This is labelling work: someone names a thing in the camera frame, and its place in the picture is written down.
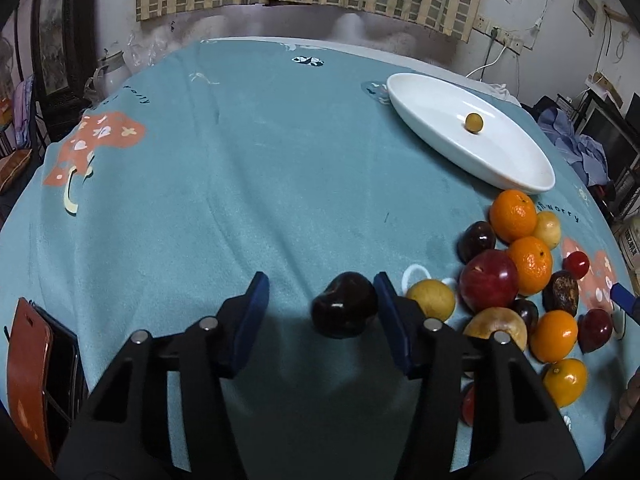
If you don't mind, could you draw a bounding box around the white power cable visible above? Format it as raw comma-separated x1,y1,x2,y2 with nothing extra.
464,41,511,99

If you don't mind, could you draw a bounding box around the teal patterned tablecloth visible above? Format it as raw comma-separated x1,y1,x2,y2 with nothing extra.
1,39,496,479

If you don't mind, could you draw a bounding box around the dark framed painting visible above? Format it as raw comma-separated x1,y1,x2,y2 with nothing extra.
32,0,96,129

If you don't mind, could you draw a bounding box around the wall power strip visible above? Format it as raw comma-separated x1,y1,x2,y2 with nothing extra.
473,14,524,55

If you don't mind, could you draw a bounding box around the blue clothes pile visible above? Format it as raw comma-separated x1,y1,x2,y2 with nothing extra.
537,107,610,188

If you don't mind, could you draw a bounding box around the orange phone wallet case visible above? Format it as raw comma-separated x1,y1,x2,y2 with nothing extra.
6,298,53,469

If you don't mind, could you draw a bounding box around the small red cherry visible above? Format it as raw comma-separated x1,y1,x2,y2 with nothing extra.
460,382,475,427

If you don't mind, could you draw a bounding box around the dark wrinkled passion fruit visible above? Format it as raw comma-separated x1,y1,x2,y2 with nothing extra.
542,270,579,318

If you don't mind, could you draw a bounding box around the textured orange mandarin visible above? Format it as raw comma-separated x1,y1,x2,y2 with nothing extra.
489,190,537,245

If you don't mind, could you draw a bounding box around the small red cherry tomato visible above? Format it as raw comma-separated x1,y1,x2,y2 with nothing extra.
562,250,590,281

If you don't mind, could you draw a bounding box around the orange fruit with dimple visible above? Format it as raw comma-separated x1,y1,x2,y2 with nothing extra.
506,236,553,296

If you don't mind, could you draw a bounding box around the dark plum back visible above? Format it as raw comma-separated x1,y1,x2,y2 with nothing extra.
457,221,497,264

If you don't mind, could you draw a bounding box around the smooth orange fruit front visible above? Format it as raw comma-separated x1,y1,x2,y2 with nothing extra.
529,310,578,363

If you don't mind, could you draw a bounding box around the small green-yellow fruit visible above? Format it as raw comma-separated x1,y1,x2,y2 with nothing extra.
464,113,484,134

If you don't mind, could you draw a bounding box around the yellow round fruit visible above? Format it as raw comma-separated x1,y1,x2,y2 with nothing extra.
533,210,562,250

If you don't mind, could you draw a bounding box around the small tan longan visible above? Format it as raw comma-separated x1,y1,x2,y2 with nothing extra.
406,280,457,322

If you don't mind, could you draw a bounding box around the large red plum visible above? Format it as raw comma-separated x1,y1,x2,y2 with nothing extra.
578,309,613,353

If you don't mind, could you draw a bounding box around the dark cherry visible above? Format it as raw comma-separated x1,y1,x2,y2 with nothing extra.
310,272,378,339

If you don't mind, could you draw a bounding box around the dark plum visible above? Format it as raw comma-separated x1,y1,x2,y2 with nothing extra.
457,221,497,264
509,297,539,334

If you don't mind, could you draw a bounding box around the white oval plate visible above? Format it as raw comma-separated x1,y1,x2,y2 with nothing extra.
386,73,555,194

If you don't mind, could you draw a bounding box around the black monitor on rack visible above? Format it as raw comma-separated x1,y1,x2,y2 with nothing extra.
574,89,639,180

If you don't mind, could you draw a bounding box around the person's right hand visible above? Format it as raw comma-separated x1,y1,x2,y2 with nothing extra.
613,370,640,436

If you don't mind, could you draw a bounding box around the red plum back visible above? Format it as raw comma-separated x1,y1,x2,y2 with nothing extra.
458,249,518,313

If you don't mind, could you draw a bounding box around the beige walnut-like fruit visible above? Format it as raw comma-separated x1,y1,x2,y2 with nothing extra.
463,308,528,351

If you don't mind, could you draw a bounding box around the white kettle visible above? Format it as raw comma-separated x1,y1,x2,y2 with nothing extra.
85,51,132,106

